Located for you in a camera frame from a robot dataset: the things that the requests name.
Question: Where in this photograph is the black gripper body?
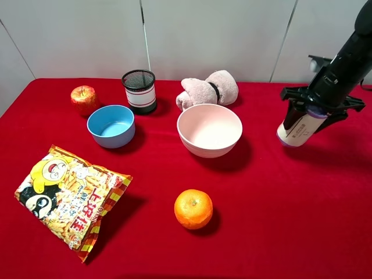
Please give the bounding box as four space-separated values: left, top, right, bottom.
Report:
280 65 366 112

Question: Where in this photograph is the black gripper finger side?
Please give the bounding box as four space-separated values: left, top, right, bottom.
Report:
313 109 348 134
283 99 307 130

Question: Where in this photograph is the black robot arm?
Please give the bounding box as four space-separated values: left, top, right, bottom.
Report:
280 1 371 132

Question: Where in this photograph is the pink rolled towel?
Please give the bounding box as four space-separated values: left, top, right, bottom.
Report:
176 70 239 111

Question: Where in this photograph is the pink plastic bowl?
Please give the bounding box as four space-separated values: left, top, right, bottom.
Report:
177 103 243 158

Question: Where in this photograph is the red tablecloth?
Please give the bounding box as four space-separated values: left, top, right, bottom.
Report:
1 78 371 278

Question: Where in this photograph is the orange tangerine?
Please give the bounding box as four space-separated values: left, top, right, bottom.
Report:
174 189 213 230

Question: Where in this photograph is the black mesh pen holder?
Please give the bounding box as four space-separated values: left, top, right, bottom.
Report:
121 69 157 115

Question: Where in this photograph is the blue plastic bowl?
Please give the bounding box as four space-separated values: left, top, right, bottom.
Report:
87 105 135 149

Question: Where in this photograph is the red apple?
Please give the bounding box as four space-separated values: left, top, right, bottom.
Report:
70 85 101 117

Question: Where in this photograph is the prawn crackers snack bag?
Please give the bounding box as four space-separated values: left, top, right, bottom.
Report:
15 145 133 262

